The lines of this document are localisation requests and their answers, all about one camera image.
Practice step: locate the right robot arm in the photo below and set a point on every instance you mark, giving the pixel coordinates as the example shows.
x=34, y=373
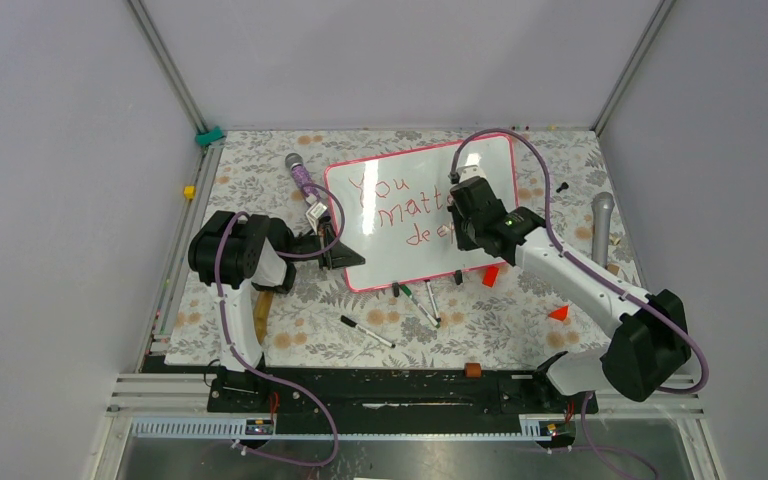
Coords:
x=648, y=341

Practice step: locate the small orange red block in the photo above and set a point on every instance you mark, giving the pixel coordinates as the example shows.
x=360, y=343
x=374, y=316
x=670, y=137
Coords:
x=490, y=276

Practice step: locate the red triangular block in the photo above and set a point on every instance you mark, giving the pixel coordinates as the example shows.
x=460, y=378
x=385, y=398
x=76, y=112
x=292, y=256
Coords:
x=561, y=314

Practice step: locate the blue capped marker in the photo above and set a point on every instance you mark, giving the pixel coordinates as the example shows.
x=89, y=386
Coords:
x=432, y=300

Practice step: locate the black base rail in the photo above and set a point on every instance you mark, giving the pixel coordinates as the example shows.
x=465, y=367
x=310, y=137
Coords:
x=375, y=401

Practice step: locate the brown small cube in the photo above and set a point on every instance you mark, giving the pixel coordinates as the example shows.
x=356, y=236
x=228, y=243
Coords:
x=472, y=370

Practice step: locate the pink framed whiteboard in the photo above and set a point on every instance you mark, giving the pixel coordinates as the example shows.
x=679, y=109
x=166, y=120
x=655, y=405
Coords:
x=395, y=210

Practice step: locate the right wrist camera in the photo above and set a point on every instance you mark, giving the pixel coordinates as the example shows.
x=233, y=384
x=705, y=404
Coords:
x=466, y=172

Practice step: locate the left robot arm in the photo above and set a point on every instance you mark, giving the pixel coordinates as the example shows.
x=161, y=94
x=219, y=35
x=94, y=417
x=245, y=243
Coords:
x=235, y=255

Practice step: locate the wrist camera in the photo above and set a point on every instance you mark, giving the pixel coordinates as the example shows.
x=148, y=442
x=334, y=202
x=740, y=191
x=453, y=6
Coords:
x=315, y=213
x=466, y=172

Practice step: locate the teal corner clamp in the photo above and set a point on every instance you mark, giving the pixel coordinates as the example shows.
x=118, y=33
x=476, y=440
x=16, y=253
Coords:
x=209, y=137

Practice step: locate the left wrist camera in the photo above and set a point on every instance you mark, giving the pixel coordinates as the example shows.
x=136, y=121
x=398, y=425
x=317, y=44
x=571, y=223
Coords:
x=315, y=213

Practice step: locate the purple glitter microphone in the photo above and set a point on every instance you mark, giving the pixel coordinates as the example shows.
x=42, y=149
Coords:
x=302, y=177

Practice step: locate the wooden rolling pin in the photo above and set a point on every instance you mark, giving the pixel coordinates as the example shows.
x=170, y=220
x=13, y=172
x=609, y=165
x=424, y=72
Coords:
x=261, y=312

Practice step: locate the green capped marker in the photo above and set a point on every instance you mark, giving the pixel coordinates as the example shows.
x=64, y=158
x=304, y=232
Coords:
x=425, y=312

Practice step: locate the silver microphone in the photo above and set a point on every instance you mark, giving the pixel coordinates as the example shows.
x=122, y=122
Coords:
x=602, y=208

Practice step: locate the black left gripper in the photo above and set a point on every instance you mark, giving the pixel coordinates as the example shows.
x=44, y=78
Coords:
x=339, y=256

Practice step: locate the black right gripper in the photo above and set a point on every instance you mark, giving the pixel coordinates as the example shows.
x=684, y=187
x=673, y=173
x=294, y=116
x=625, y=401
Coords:
x=463, y=241

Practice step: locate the black capped marker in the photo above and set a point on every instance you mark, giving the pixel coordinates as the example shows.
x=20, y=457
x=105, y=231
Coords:
x=367, y=332

